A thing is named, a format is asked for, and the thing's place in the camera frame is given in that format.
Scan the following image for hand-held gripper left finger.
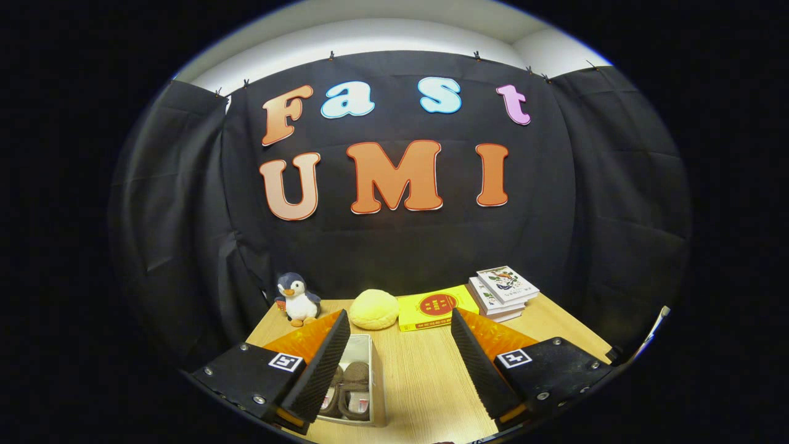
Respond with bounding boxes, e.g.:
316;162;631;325
190;308;352;435

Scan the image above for brown fuzzy slipper shoe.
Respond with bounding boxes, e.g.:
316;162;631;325
319;365;345;417
338;361;371;421

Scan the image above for brown fabric storage box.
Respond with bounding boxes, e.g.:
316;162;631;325
317;333;388;428

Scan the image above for white paperback book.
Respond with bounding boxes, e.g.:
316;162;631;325
472;290;523;323
470;276;528;315

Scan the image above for white book with colourful cover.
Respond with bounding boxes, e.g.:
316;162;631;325
476;266;541;305

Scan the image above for yellow book with red label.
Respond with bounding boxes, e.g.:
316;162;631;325
398;285;480;332

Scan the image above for yellow bread bun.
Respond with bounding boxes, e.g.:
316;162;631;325
349;289;399;331

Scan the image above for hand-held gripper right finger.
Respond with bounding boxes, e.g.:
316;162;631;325
450;307;614;432

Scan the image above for penguin plush toy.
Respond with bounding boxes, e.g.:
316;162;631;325
274;273;322;327

